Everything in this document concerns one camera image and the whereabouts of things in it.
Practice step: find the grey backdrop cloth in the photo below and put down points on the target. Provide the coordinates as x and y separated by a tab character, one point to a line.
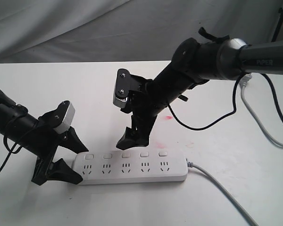
51	31

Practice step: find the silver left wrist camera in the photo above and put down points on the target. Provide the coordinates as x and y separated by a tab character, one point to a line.
63	117

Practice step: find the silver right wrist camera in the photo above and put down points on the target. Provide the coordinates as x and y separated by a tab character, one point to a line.
121	90

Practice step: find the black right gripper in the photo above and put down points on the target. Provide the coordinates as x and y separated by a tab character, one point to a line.
146	99

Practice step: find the white five-outlet power strip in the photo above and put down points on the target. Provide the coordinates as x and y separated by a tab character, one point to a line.
131	166

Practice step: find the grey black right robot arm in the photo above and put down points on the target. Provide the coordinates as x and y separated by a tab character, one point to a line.
191	65

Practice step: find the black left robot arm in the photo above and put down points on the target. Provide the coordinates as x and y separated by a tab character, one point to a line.
17	126

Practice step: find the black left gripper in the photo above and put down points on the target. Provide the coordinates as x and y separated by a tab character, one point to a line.
48	140

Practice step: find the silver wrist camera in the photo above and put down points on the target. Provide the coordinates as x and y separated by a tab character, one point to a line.
63	117
121	90

